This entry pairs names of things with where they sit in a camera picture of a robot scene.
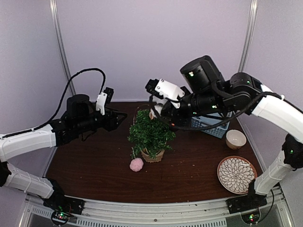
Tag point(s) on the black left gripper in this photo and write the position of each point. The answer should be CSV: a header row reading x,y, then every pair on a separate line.
x,y
111,123

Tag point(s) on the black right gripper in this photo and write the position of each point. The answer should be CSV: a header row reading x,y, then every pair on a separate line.
x,y
182,121

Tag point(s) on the white cotton boll ornament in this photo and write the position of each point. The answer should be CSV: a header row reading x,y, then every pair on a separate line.
x,y
156,111

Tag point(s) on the small green christmas tree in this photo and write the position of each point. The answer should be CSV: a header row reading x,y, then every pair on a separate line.
x,y
152,135

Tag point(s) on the burlap tree pot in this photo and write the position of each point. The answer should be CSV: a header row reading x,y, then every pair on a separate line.
x,y
152,158

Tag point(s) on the pink pompom ornament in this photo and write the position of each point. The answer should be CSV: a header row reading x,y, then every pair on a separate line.
x,y
136,163

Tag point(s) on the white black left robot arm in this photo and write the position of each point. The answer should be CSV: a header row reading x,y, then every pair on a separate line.
x,y
81,116

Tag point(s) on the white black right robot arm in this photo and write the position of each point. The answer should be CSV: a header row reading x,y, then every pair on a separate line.
x,y
208,92

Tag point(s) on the white ceramic bowl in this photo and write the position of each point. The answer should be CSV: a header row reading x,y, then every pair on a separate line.
x,y
235,139

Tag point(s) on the floral patterned plate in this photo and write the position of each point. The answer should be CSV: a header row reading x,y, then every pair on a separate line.
x,y
235,174

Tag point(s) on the left circuit board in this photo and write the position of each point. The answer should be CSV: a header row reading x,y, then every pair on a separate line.
x,y
59,218

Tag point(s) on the circuit board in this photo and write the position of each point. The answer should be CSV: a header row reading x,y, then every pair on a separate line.
x,y
250,217
59,218

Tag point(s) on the right circuit board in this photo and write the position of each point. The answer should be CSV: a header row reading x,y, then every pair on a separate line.
x,y
250,217

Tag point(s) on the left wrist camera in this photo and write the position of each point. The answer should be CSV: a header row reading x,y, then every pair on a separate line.
x,y
104,98

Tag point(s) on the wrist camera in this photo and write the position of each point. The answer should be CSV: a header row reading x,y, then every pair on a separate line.
x,y
163,89
104,98

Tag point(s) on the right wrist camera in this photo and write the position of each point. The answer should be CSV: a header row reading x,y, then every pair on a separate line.
x,y
163,89

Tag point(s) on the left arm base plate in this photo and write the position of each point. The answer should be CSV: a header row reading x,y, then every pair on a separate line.
x,y
64,204

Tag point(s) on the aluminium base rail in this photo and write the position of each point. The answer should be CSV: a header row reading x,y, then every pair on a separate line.
x,y
209,213

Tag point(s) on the right aluminium corner post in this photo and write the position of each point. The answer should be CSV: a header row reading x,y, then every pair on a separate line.
x,y
249,34

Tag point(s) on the aluminium corner post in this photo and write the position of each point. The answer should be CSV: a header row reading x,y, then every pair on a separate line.
x,y
249,34
59,37

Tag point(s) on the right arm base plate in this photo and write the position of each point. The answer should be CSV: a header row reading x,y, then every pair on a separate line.
x,y
245,203

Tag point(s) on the left aluminium corner post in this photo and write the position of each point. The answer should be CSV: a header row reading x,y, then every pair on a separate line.
x,y
59,37

